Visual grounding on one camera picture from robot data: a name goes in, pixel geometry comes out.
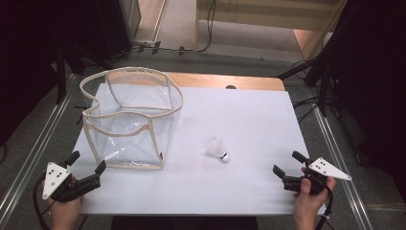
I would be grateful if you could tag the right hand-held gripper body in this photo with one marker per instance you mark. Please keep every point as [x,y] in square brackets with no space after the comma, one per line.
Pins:
[314,177]

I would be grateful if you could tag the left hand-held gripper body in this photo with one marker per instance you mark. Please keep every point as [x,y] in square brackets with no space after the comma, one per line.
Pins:
[63,185]

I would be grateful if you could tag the clear plastic storage bag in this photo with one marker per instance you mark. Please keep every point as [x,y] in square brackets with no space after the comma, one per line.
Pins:
[130,118]

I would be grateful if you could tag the white badminton shuttlecock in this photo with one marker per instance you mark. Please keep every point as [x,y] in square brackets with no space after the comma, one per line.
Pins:
[218,150]

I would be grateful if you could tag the person's right hand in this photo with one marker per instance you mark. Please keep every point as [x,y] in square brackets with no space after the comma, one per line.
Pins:
[311,201]

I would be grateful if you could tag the person's left hand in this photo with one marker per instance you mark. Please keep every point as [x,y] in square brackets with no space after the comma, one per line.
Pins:
[65,212]

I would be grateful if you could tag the white table mat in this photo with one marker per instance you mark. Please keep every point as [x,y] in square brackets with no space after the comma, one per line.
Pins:
[198,153]

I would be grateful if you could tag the black metal stand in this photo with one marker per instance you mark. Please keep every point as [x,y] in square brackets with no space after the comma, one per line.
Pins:
[60,73]
[319,73]

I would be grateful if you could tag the person's dark clothing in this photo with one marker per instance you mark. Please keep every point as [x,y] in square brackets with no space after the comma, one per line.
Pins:
[183,223]

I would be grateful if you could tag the wooden table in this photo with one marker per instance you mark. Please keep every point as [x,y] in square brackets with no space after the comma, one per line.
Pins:
[223,81]

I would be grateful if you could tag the black cabinet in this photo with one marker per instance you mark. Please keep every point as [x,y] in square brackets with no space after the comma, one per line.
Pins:
[118,25]

